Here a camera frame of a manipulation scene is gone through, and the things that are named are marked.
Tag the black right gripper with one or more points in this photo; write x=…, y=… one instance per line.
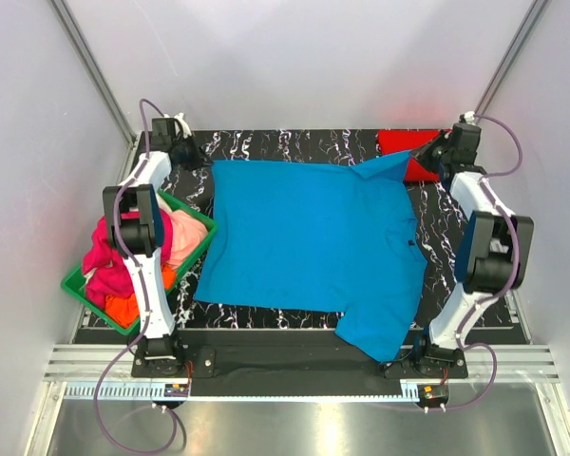
x=423, y=156

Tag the light pink t shirt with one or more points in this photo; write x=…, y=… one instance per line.
x=187, y=235

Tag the blue t shirt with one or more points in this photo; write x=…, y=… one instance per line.
x=319, y=237

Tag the red folded t shirt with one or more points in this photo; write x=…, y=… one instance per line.
x=392, y=141

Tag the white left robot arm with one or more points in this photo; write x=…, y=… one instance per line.
x=133, y=217

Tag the orange t shirt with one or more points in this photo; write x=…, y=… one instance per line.
x=124, y=310

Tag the aluminium frame rail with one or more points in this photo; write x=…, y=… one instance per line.
x=86, y=362

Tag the white slotted cable duct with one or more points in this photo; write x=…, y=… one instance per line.
x=397, y=391

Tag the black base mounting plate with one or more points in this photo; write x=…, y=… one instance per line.
x=209, y=361

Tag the magenta t shirt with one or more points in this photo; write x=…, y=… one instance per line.
x=105, y=270

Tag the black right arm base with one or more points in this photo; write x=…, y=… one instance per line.
x=426, y=360

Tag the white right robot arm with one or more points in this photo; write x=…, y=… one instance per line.
x=493, y=255

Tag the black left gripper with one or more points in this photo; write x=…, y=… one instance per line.
x=199, y=160

